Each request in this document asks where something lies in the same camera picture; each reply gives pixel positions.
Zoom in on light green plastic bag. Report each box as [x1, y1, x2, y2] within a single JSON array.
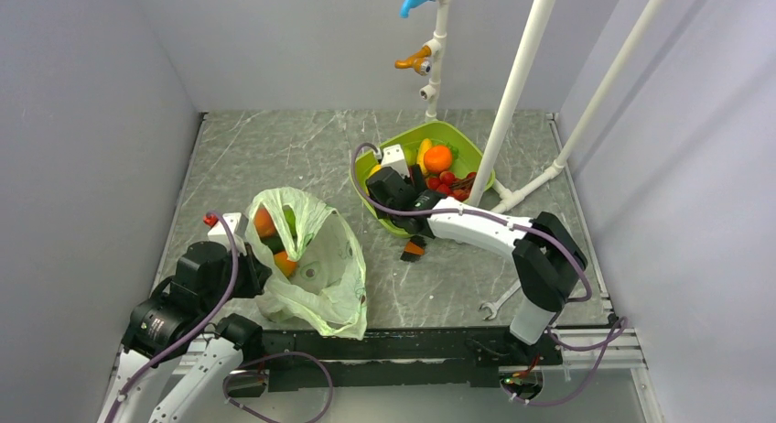
[[246, 187, 367, 340]]

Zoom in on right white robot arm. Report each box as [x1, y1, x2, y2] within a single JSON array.
[[361, 168, 587, 363]]

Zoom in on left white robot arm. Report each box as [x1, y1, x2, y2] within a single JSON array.
[[98, 241, 272, 422]]

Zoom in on orange fruit in bag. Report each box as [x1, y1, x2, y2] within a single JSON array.
[[253, 206, 277, 239], [273, 251, 297, 278]]

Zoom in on green fruit in bag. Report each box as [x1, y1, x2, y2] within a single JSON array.
[[283, 205, 297, 237]]

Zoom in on green apple in basket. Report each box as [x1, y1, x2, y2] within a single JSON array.
[[403, 146, 417, 168]]

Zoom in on orange fruit in basket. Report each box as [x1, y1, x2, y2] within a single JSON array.
[[423, 145, 454, 174]]

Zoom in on yellow banana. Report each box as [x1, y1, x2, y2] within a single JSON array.
[[416, 138, 434, 176]]

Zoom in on green plastic basket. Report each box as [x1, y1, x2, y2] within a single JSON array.
[[353, 120, 497, 240]]

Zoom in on orange black small tool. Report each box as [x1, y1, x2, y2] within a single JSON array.
[[400, 235, 426, 263]]

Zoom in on orange faucet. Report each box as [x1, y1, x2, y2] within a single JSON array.
[[394, 46, 432, 76]]

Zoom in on white pipe with faucets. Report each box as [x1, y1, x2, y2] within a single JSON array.
[[420, 0, 451, 122]]

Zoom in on silver wrench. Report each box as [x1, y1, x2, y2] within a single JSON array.
[[479, 279, 522, 321]]

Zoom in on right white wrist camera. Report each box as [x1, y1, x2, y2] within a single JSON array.
[[380, 144, 410, 179]]

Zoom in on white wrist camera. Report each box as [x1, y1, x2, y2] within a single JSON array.
[[202, 212, 248, 255], [380, 144, 410, 179]]

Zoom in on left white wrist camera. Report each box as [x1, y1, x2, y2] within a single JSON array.
[[202, 212, 248, 255]]

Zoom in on white pvc pipe frame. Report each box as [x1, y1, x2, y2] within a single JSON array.
[[469, 0, 666, 213]]

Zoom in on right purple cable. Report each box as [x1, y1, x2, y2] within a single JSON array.
[[350, 142, 630, 353]]

